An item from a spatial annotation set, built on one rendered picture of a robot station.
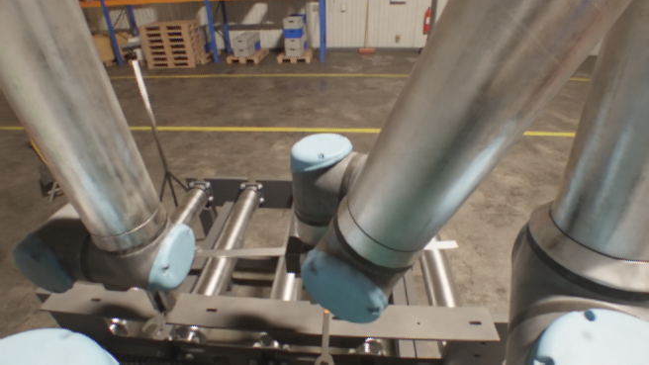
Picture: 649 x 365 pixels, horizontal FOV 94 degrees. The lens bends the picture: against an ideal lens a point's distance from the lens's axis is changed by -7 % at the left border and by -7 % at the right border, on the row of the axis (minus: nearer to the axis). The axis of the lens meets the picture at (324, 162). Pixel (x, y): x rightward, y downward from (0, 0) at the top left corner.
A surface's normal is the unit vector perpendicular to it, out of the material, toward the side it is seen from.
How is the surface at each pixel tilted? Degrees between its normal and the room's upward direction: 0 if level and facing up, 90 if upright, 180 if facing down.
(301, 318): 0
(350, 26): 90
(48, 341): 5
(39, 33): 93
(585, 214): 93
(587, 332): 5
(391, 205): 88
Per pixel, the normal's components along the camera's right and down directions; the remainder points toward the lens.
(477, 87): -0.55, 0.40
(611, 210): -0.77, 0.36
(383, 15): -0.07, 0.51
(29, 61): 0.46, 0.50
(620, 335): -0.06, -0.82
